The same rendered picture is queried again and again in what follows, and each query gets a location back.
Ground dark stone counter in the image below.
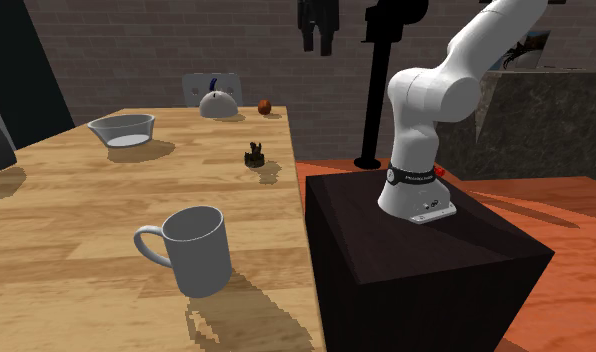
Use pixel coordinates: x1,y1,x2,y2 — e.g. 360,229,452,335
434,67,596,185

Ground grey bowl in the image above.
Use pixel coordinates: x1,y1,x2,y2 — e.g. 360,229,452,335
87,113,157,149

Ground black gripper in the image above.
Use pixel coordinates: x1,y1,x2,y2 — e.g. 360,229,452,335
297,0,341,58

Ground grey mug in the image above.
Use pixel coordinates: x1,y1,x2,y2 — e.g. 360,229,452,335
133,205,234,299

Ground black floor lamp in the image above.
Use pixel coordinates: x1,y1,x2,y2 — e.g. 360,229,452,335
353,0,431,171

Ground wall picture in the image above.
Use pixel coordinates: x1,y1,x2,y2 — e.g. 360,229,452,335
489,29,553,72

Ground grey dome with blue handle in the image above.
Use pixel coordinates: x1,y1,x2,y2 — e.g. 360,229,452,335
198,77,239,120

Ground dark brown figure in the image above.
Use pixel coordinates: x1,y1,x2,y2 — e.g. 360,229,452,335
243,141,266,169

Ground dark robot stand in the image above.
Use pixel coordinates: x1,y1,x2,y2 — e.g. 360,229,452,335
303,167,557,352

